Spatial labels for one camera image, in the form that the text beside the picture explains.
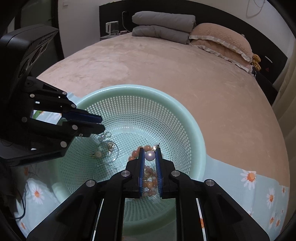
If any small silver chain clasp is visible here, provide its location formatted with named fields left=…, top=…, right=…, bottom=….
left=98, top=131, right=112, bottom=142

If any pearl earring silver hoop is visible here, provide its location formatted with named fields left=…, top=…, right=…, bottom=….
left=92, top=141, right=119, bottom=163

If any orange bead bracelet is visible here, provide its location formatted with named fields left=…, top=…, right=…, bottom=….
left=128, top=145, right=159, bottom=197

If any pink bead bracelet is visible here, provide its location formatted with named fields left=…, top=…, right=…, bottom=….
left=143, top=167, right=159, bottom=198

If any pearl gold earring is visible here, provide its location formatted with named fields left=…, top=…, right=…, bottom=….
left=144, top=144, right=159, bottom=161

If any mint green plastic basket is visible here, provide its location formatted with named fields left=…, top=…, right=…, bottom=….
left=49, top=84, right=206, bottom=230

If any daisy print blue cloth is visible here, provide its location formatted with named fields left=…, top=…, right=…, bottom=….
left=14, top=155, right=288, bottom=240

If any pink beige bed blanket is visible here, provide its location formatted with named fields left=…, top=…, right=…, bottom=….
left=39, top=34, right=290, bottom=186

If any white bedside device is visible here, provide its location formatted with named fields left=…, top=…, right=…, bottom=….
left=105, top=21, right=119, bottom=36

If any black headboard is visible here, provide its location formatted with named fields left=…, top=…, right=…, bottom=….
left=99, top=0, right=287, bottom=103

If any lower grey folded blanket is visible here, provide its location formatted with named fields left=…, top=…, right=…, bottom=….
left=132, top=25, right=189, bottom=45

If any grey folded blanket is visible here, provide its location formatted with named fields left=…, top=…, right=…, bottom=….
left=132, top=25, right=189, bottom=45
left=132, top=11, right=196, bottom=33

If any cream curtain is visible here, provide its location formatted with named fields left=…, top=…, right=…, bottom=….
left=273, top=49, right=296, bottom=171

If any upper grey folded blanket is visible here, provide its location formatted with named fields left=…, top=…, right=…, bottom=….
left=132, top=11, right=196, bottom=33

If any lower beige ruffled pillow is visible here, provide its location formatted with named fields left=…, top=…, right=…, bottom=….
left=190, top=39, right=252, bottom=74

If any beige ruffled pillow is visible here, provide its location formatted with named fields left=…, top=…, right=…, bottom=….
left=190, top=39, right=252, bottom=74
left=189, top=23, right=253, bottom=63

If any brown teddy bear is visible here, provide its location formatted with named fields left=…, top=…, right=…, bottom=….
left=251, top=54, right=261, bottom=72

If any upper beige ruffled pillow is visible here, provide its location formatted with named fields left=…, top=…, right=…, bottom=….
left=189, top=23, right=253, bottom=63

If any white wall cable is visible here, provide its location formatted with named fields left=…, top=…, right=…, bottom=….
left=245, top=0, right=266, bottom=18

